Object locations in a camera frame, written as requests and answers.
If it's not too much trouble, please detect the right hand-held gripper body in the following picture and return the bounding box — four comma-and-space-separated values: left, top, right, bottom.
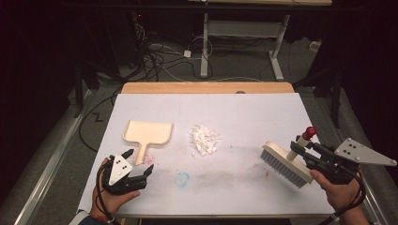
302, 137, 398, 186

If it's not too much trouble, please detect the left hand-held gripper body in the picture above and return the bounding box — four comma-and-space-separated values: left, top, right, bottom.
102, 154, 148, 196

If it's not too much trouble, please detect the cream brush with red-tipped handle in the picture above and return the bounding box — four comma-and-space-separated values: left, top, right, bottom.
260, 126, 318, 189

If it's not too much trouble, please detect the person's left hand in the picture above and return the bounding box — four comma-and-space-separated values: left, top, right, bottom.
91, 157, 141, 218

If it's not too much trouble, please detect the person's right hand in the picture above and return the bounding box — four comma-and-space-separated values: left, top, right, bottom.
309, 168, 366, 214

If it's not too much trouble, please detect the cream dustpan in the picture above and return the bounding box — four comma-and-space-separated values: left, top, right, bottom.
122, 119, 175, 167

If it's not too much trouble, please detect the black stand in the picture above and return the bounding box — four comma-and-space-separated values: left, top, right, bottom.
329, 69, 343, 129
72, 59, 84, 119

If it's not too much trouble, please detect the pile of white paper scraps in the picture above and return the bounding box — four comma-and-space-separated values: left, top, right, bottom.
188, 124, 222, 158

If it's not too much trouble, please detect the white table cover sheet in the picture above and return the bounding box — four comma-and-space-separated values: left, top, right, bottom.
77, 92, 335, 218

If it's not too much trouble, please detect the white power strip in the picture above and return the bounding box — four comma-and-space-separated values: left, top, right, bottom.
309, 39, 323, 53

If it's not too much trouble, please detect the wooden table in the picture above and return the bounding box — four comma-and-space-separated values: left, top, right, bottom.
119, 81, 334, 219

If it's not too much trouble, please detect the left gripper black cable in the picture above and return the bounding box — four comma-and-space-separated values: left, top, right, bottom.
95, 161, 117, 225

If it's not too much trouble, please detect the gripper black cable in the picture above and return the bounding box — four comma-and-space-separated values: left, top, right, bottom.
318, 170, 368, 225
95, 161, 117, 225

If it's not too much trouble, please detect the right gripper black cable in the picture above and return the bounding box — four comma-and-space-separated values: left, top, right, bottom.
318, 170, 368, 225

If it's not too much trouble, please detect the metal floor rail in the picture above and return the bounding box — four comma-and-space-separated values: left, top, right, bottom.
309, 92, 390, 225
12, 88, 97, 225

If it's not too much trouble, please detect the orange wrist bracelet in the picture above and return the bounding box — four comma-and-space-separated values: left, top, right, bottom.
89, 212, 111, 225

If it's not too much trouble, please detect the tangle of floor cables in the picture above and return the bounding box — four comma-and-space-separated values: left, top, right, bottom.
78, 12, 270, 154

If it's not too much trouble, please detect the white desk frame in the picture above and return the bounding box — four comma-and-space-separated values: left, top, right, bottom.
199, 11, 291, 82

